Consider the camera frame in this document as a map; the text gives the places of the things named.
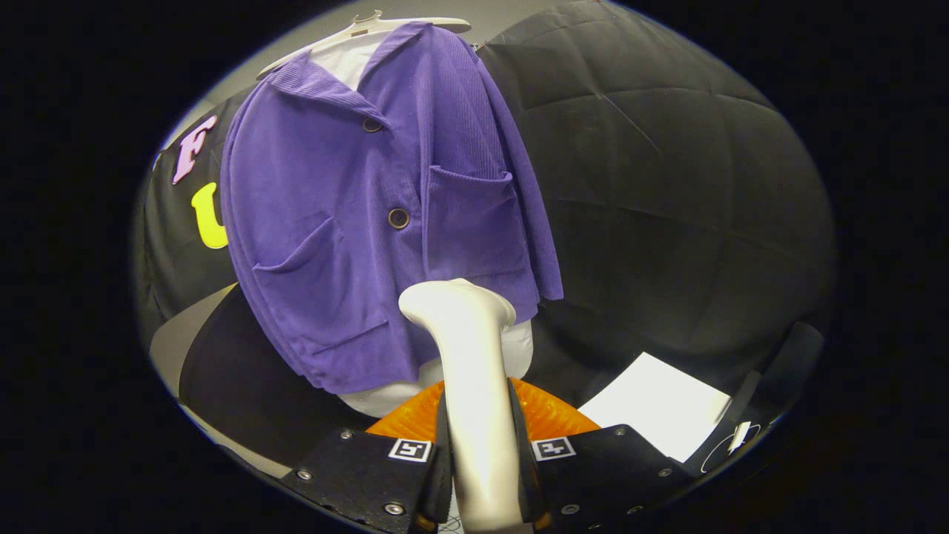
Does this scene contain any purple corduroy jacket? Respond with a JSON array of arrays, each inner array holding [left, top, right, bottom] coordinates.
[[220, 21, 564, 395]]

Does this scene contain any black backdrop cloth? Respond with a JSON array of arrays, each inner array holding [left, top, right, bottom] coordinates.
[[133, 0, 839, 416]]

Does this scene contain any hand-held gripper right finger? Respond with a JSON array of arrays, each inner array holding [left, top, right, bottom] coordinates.
[[508, 377, 698, 534]]

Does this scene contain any white clothes hanger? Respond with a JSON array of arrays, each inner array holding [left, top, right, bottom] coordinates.
[[256, 10, 472, 81]]

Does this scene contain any white paper sheet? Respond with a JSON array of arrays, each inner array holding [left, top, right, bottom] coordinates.
[[577, 352, 733, 464]]

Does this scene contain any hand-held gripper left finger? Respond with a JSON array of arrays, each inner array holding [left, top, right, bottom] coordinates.
[[278, 380, 454, 534]]

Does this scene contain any white garment steamer handle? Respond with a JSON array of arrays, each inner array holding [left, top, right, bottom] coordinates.
[[398, 279, 535, 534]]

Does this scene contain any grey cabinet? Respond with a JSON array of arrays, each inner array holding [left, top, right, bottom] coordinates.
[[148, 282, 371, 479]]

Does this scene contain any white ironing form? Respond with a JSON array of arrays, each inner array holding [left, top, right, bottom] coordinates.
[[308, 31, 536, 418]]

